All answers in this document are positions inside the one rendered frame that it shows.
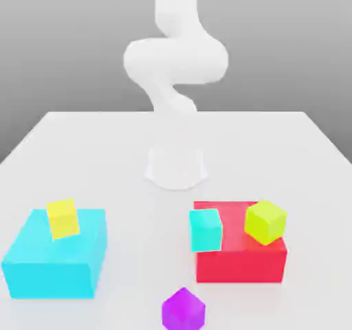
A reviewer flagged large cyan box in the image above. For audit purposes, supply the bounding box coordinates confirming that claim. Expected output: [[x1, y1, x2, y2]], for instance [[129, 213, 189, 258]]
[[1, 208, 108, 300]]

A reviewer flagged large red box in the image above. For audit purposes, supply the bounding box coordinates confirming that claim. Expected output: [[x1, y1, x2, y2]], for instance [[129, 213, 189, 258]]
[[192, 201, 289, 284]]

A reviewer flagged small yellow cube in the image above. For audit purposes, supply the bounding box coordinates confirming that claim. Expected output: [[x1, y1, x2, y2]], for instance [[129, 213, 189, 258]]
[[45, 197, 81, 240]]

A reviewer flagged small purple cube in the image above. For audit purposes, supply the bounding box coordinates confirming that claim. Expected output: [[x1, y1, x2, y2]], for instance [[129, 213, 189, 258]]
[[161, 287, 206, 330]]

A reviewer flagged small turquoise cube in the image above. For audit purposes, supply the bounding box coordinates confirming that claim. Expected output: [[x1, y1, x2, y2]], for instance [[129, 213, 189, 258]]
[[188, 208, 223, 253]]

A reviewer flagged small lime cube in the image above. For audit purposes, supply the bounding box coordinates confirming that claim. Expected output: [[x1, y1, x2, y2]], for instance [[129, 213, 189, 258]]
[[243, 199, 289, 246]]

